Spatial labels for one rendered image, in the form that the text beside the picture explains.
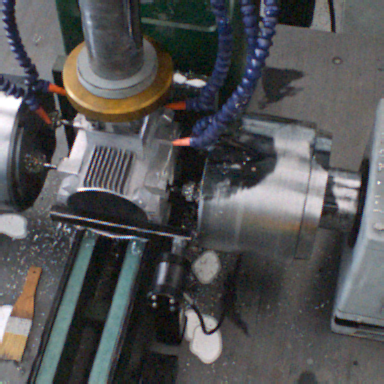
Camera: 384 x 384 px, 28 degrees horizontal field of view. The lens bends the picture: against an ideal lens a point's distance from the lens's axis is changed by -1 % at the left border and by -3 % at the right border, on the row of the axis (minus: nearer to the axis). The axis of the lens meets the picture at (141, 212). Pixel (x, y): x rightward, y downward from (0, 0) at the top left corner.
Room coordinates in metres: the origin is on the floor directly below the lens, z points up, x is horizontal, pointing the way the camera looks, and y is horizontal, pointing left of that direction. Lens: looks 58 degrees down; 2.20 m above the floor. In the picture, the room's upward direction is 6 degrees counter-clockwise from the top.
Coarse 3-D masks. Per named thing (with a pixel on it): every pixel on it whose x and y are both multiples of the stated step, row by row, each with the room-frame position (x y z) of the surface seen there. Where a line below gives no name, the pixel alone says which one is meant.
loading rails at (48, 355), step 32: (96, 256) 0.73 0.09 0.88; (128, 256) 0.70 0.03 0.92; (64, 288) 0.65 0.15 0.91; (96, 288) 0.70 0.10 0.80; (128, 288) 0.63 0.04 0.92; (64, 320) 0.58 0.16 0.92; (96, 320) 0.61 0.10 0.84; (128, 320) 0.57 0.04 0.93; (64, 352) 0.53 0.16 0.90; (128, 352) 0.54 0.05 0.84
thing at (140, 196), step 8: (160, 112) 0.89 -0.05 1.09; (168, 112) 0.89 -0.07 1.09; (160, 120) 0.88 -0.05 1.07; (168, 120) 0.88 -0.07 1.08; (72, 176) 0.77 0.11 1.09; (64, 184) 0.76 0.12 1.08; (72, 184) 0.75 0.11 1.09; (72, 192) 0.75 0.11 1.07; (136, 192) 0.73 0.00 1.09; (144, 192) 0.72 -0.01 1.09; (136, 200) 0.71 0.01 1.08; (144, 200) 0.71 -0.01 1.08; (144, 240) 0.71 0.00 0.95
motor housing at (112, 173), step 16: (176, 128) 0.88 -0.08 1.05; (80, 144) 0.86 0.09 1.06; (160, 144) 0.84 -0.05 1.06; (96, 160) 0.79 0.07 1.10; (112, 160) 0.79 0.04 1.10; (128, 160) 0.78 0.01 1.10; (160, 160) 0.80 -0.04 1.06; (176, 160) 0.83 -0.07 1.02; (80, 176) 0.78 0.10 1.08; (96, 176) 0.76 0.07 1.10; (112, 176) 0.75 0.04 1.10; (128, 176) 0.75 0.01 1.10; (144, 176) 0.77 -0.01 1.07; (64, 192) 0.76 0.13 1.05; (80, 192) 0.80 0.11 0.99; (96, 192) 0.82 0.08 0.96; (112, 192) 0.73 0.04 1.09; (128, 192) 0.73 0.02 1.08; (80, 208) 0.78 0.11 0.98; (96, 208) 0.79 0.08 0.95; (112, 208) 0.79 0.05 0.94; (128, 208) 0.79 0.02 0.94; (144, 208) 0.71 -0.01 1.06; (160, 208) 0.72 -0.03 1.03
